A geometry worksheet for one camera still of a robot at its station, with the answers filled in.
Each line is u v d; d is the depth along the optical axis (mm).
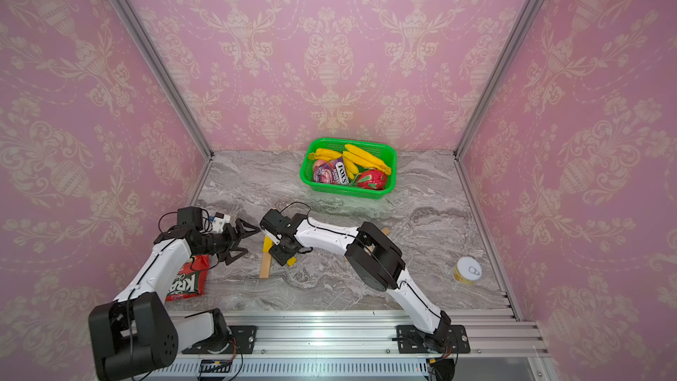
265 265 878
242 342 744
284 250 790
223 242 743
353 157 1084
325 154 1115
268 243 920
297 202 1060
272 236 751
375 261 575
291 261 847
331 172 1042
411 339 685
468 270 813
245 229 754
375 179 1001
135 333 409
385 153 1121
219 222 799
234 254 796
